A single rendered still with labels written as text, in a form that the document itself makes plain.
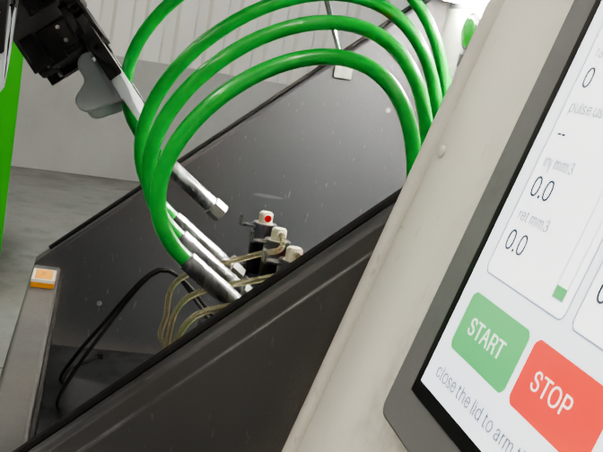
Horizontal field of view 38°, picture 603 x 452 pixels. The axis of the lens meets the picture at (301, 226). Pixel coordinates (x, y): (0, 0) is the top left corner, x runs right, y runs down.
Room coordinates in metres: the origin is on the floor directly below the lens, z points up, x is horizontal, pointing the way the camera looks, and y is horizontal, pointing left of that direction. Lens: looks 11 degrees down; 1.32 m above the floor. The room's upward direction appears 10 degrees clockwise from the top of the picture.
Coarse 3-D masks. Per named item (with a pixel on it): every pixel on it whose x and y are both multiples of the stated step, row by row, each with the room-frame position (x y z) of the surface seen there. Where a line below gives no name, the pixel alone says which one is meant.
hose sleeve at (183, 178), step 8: (176, 168) 0.96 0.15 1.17; (176, 176) 0.96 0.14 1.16; (184, 176) 0.96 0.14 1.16; (192, 176) 0.97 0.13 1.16; (184, 184) 0.96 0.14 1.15; (192, 184) 0.96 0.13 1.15; (200, 184) 0.97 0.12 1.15; (192, 192) 0.96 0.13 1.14; (200, 192) 0.96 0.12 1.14; (208, 192) 0.97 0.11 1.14; (200, 200) 0.96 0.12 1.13; (208, 200) 0.97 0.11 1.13; (208, 208) 0.97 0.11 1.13
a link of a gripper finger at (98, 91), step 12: (84, 60) 0.93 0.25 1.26; (84, 72) 0.93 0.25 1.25; (96, 72) 0.93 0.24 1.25; (84, 84) 0.93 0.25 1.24; (96, 84) 0.93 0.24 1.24; (108, 84) 0.93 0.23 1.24; (120, 84) 0.92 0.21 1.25; (84, 96) 0.92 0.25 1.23; (96, 96) 0.92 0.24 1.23; (108, 96) 0.92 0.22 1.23; (120, 96) 0.92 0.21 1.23; (132, 96) 0.92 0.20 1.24; (84, 108) 0.92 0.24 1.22; (96, 108) 0.92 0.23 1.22; (132, 108) 0.92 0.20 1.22
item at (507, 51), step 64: (512, 0) 0.61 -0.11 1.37; (512, 64) 0.57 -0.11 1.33; (448, 128) 0.62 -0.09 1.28; (512, 128) 0.53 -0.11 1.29; (448, 192) 0.57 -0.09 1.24; (384, 256) 0.63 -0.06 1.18; (448, 256) 0.53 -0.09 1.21; (384, 320) 0.57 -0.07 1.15; (320, 384) 0.63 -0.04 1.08; (384, 384) 0.53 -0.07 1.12; (320, 448) 0.57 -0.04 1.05; (384, 448) 0.49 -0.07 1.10
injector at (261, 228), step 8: (256, 224) 0.98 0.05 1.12; (264, 224) 0.97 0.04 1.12; (256, 232) 0.97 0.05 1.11; (264, 232) 0.97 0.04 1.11; (256, 248) 0.97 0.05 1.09; (232, 256) 0.98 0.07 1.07; (240, 264) 0.98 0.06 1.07; (248, 264) 0.98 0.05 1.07; (256, 264) 0.97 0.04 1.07; (248, 272) 0.98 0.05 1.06; (256, 272) 0.97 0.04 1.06
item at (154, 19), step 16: (176, 0) 0.95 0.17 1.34; (416, 0) 1.01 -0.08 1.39; (160, 16) 0.95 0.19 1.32; (432, 16) 1.02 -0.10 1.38; (144, 32) 0.95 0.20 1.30; (432, 32) 1.02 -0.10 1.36; (128, 48) 0.95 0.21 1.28; (432, 48) 1.02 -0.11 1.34; (128, 64) 0.94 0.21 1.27; (448, 80) 1.02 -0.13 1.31; (128, 112) 0.95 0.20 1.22
